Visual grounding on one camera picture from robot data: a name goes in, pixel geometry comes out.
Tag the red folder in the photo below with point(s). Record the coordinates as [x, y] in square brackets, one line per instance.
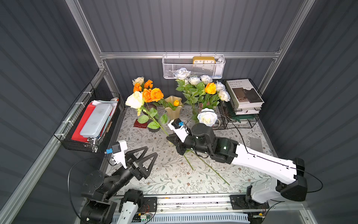
[76, 135]

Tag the white hardcover book stack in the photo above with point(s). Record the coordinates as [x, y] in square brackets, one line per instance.
[245, 99]

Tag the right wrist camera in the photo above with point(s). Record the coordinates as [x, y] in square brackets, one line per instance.
[180, 129]

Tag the orange tulip bud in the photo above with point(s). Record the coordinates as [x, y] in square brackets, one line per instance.
[174, 105]

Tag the orange yellow rose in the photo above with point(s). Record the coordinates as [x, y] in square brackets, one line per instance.
[137, 87]

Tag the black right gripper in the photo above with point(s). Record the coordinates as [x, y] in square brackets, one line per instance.
[180, 144]

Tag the red wallet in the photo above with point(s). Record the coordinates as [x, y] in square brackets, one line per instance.
[140, 125]

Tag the white plastic case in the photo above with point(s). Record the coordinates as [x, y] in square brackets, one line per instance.
[96, 121]

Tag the white wire wall basket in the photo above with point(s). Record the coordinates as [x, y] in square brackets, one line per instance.
[171, 63]

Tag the orange flower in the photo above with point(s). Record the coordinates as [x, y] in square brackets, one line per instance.
[148, 84]
[210, 88]

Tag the black wire wall basket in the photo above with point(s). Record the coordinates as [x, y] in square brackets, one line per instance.
[98, 144]

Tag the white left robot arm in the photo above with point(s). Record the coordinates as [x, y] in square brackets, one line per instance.
[99, 188]

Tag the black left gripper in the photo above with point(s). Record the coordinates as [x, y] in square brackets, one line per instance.
[128, 165]

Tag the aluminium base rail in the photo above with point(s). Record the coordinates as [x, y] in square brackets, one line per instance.
[192, 209]

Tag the black wire desk organizer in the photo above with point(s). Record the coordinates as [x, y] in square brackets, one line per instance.
[224, 121]

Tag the yellow ruffled vase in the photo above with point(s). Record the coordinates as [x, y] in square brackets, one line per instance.
[173, 114]

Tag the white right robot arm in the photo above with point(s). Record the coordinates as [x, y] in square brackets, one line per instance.
[287, 176]

